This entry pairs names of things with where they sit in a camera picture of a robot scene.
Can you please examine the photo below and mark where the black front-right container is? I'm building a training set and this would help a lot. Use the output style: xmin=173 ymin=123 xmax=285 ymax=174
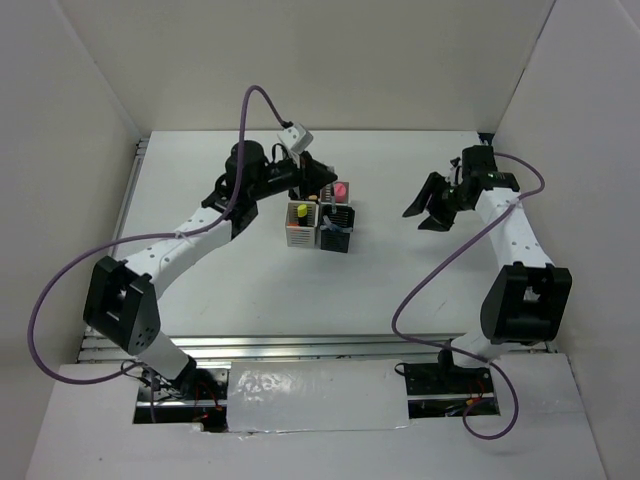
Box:
xmin=319 ymin=204 xmax=355 ymax=253

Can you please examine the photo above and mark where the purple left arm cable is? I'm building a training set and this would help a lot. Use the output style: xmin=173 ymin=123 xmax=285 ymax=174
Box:
xmin=27 ymin=85 xmax=291 ymax=425

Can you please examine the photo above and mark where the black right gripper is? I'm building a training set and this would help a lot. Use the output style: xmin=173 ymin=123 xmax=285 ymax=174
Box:
xmin=403 ymin=171 xmax=472 ymax=233

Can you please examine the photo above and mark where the green pen refill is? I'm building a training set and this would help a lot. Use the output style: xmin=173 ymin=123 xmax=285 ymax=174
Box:
xmin=329 ymin=183 xmax=337 ymax=214

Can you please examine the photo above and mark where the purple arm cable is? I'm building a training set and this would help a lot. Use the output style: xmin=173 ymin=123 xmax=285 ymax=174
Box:
xmin=27 ymin=85 xmax=291 ymax=425
xmin=392 ymin=152 xmax=546 ymax=441

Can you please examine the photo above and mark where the black back-left container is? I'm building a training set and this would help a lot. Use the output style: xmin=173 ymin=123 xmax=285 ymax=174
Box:
xmin=288 ymin=187 xmax=320 ymax=201

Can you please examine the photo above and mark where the yellow black highlighter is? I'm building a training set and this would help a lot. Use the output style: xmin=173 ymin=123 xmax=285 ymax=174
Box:
xmin=296 ymin=204 xmax=309 ymax=227

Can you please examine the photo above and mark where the white front-left container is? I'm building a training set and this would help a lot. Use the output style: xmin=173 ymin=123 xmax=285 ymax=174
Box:
xmin=284 ymin=201 xmax=319 ymax=249

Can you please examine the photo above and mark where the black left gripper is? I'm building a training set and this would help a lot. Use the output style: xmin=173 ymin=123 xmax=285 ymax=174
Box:
xmin=248 ymin=149 xmax=337 ymax=202

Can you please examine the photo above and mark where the aluminium left rail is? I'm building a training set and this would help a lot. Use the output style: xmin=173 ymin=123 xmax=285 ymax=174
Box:
xmin=84 ymin=134 xmax=151 ymax=336

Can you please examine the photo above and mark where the grey back-right container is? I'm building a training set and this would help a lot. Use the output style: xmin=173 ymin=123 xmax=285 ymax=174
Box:
xmin=320 ymin=184 xmax=350 ymax=203

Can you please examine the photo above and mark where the red pen refill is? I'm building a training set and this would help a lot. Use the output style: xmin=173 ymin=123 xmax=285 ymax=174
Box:
xmin=321 ymin=216 xmax=335 ymax=231

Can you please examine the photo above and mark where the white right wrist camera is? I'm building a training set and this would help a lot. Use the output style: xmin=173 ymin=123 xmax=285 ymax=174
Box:
xmin=448 ymin=157 xmax=462 ymax=186

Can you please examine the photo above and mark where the white foil cover board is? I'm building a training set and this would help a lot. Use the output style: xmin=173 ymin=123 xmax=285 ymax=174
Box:
xmin=227 ymin=360 xmax=410 ymax=433

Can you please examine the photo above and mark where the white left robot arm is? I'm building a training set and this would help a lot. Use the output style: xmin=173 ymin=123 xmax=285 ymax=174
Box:
xmin=83 ymin=140 xmax=337 ymax=399

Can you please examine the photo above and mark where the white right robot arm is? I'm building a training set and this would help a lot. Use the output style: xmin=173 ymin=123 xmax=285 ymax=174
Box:
xmin=403 ymin=145 xmax=572 ymax=392

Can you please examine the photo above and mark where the blue pen refill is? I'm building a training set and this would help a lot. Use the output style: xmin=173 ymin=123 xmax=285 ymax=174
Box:
xmin=323 ymin=224 xmax=353 ymax=234

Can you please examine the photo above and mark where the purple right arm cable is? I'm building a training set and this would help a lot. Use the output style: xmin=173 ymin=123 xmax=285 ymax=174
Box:
xmin=392 ymin=152 xmax=546 ymax=441

